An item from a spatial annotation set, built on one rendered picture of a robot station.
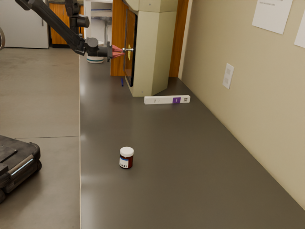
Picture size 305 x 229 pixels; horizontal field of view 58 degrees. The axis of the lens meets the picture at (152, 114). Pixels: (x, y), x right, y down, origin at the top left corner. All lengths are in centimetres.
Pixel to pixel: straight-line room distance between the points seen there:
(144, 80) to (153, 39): 23
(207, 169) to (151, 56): 74
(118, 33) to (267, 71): 103
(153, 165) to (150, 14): 81
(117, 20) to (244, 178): 125
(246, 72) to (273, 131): 31
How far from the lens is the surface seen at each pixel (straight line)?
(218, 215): 91
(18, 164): 231
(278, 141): 116
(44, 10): 146
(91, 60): 221
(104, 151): 110
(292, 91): 109
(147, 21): 151
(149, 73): 158
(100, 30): 288
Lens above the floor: 155
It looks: 26 degrees down
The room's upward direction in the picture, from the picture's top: 6 degrees clockwise
